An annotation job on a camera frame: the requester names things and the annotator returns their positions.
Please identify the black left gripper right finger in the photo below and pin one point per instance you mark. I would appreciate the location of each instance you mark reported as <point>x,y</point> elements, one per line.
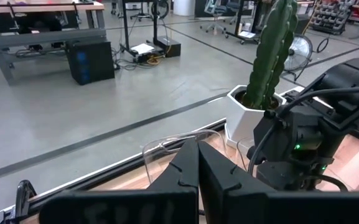
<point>222,186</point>

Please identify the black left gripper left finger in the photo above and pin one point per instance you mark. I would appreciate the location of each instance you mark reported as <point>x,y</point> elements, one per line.
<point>179,180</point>

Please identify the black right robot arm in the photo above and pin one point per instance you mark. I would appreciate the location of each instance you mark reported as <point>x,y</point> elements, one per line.
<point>353,81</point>

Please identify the white angular plant pot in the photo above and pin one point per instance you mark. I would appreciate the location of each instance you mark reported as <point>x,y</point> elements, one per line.
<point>241,121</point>

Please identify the green cactus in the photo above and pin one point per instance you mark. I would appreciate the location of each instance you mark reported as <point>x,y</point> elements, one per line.
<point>269,56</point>

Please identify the round floor fan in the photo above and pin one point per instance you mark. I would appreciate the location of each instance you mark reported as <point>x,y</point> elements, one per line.
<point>297,53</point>

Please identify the black rolling cart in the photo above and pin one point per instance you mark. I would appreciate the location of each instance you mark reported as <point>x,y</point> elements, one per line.
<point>247,34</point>

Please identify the parts storage rack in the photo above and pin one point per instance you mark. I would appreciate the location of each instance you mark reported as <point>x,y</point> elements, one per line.
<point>330,18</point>

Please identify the black floor box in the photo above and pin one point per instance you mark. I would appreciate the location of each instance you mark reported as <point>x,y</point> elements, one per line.
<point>168,46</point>

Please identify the white paper sheet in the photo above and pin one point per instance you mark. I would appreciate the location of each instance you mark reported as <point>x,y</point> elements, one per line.
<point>142,48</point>

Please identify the grey swivel office chair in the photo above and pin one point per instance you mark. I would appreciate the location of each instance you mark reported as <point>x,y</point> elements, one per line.
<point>215,9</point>

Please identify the black computer tower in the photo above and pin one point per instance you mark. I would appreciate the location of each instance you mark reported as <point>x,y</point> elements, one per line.
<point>92,62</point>

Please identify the black table clamp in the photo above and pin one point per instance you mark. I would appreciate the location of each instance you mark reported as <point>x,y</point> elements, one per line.
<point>22,193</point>

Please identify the white cylindrical bin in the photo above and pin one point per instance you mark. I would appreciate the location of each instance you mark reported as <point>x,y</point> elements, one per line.
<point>183,7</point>

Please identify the grey workbench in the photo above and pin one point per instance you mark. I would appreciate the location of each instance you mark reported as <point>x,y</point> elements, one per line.
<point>42,37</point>

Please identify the black stand frame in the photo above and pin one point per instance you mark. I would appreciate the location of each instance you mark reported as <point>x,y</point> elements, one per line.
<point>125,25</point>

